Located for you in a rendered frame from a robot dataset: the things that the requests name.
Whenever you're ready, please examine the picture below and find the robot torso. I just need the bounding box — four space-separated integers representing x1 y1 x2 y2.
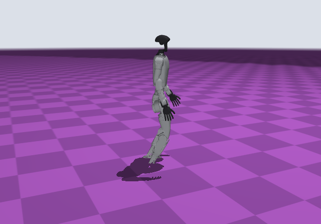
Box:
152 53 170 104

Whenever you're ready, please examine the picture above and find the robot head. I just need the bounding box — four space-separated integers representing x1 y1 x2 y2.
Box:
155 35 170 56

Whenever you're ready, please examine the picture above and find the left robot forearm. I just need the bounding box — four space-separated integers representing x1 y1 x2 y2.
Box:
163 85 171 95

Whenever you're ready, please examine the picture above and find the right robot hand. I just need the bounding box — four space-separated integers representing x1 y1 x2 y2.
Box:
160 100 175 121

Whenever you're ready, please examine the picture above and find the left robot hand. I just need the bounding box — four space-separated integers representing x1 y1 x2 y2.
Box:
168 90 181 107

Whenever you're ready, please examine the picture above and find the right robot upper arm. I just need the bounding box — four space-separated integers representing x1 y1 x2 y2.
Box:
153 57 164 85

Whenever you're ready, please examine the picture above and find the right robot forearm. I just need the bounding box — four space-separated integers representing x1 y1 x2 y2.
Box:
155 79 167 105

